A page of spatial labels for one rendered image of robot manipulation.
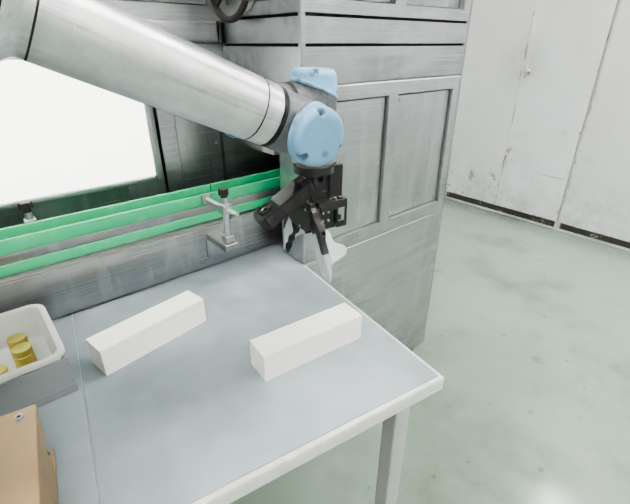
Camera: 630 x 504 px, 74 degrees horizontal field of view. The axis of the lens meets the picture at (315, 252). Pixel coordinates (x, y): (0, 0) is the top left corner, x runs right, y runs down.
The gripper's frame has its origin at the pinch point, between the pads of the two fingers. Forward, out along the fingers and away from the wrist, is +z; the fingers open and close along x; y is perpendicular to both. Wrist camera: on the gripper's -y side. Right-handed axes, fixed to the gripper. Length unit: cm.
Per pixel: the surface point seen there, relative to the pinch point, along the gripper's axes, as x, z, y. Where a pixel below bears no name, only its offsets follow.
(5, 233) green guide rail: 50, 0, -48
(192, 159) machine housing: 69, -6, 2
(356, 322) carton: -3.4, 15.1, 11.1
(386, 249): 37, 27, 57
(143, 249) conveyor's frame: 43.8, 8.6, -21.1
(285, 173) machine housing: 40.4, -6.0, 19.0
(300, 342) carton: -3.7, 14.1, -3.2
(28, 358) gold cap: 22, 16, -49
